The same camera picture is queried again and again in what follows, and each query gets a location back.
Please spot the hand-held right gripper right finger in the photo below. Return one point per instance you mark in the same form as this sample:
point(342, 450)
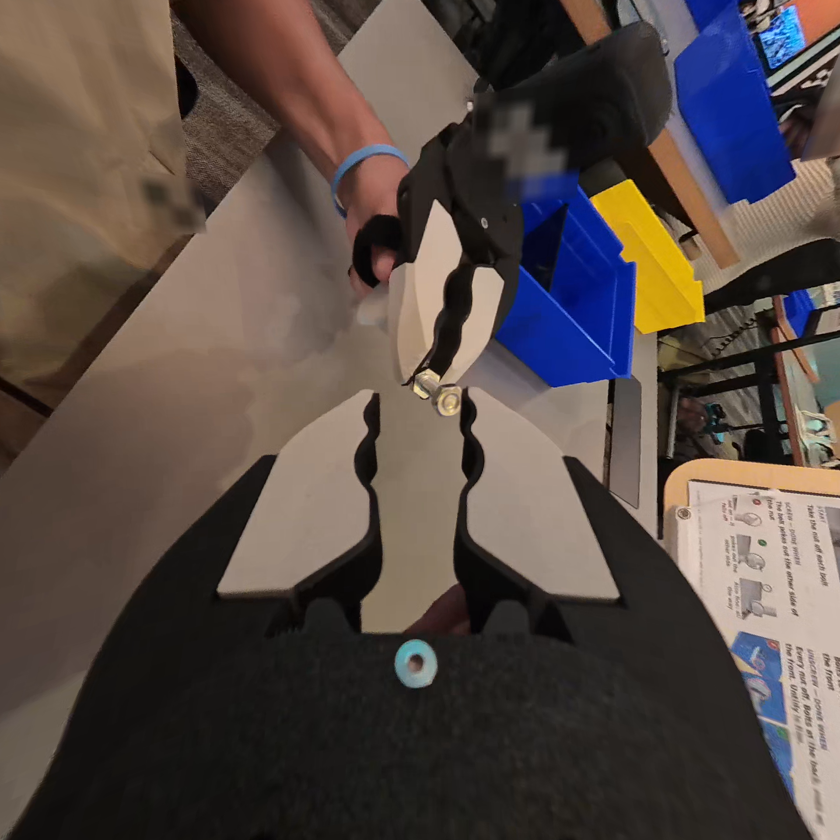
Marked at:
point(538, 525)

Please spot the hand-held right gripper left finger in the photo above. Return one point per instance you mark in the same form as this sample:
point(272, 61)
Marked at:
point(295, 525)

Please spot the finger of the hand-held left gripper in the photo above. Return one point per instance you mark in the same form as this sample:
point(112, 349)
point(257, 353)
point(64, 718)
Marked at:
point(486, 309)
point(420, 295)

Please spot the blue divided storage bin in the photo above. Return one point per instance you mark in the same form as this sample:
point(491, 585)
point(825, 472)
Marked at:
point(578, 328)

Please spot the silver bolt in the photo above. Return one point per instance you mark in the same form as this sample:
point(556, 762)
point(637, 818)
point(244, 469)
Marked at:
point(450, 399)

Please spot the person's left forearm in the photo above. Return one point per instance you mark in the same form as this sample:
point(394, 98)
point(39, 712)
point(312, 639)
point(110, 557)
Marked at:
point(282, 79)

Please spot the person's left hand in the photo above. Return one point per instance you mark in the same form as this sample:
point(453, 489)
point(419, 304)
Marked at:
point(374, 197)

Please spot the person's right hand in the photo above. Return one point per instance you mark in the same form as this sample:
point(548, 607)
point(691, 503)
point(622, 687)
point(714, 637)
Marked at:
point(440, 614)

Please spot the blue wristband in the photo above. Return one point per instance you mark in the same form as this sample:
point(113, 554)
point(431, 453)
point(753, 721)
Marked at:
point(372, 152)

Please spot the dark flat tablet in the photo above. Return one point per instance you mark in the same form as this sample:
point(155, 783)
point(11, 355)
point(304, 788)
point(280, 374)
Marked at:
point(633, 433)

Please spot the instruction sheet on stand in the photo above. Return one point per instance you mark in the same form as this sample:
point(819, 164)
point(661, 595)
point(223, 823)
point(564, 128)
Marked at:
point(680, 486)

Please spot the yellow storage bin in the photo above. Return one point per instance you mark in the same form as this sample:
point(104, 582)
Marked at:
point(656, 263)

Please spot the brown wooden desk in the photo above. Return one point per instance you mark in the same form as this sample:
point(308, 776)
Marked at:
point(702, 230)

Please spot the white instruction board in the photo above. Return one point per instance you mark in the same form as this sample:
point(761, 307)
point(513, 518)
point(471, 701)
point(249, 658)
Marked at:
point(775, 617)

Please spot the black office chair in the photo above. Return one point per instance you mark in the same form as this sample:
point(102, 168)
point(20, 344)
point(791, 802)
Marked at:
point(788, 269)

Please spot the computer monitor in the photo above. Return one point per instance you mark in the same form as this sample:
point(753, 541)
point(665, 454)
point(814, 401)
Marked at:
point(781, 37)

